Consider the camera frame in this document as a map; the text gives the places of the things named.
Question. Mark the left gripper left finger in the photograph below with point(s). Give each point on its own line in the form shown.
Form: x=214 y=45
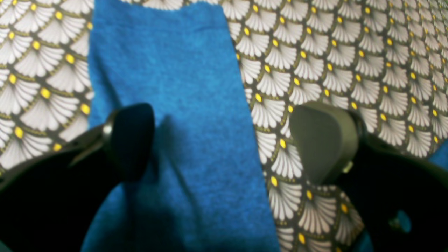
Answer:
x=49 y=202

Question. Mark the blue long-sleeve T-shirt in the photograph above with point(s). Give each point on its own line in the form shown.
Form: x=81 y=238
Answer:
x=204 y=189

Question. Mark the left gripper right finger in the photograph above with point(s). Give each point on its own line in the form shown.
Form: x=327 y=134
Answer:
x=401 y=199

